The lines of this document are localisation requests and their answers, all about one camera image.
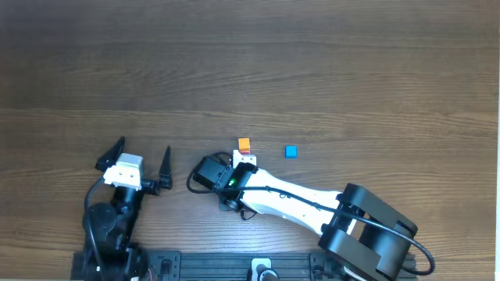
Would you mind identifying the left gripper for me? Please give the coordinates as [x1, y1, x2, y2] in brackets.
[95, 136, 174, 197]

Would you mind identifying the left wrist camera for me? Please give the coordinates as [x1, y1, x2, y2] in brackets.
[102, 152, 145, 192]

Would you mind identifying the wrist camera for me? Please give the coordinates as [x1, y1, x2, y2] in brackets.
[232, 149, 258, 167]
[102, 152, 145, 192]

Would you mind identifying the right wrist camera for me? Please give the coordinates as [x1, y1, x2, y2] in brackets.
[232, 149, 258, 167]

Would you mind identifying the mounting rail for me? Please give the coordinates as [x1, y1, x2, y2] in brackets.
[71, 249, 418, 281]

